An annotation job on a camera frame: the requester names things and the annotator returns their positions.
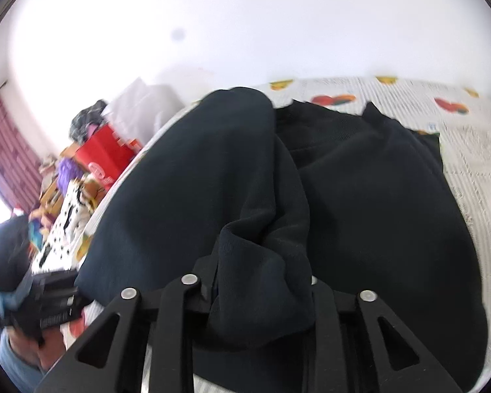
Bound white Miniso paper bag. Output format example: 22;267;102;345
102;79;185;146

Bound purple red curtain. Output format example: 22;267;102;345
0;97;41;224

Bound left forearm blue sleeve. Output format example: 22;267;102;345
0;336;44;393

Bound fruit print bed sheet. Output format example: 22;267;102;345
61;74;491;393

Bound red paper shopping bag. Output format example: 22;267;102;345
75;124;142;190

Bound black sweatshirt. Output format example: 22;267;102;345
76;88;488;392

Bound dark plaid clothes in bag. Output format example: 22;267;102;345
69;100;107;145

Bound person's left hand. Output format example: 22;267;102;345
6;327;66;372

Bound white black spotted cloth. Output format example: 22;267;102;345
31;179;93;274

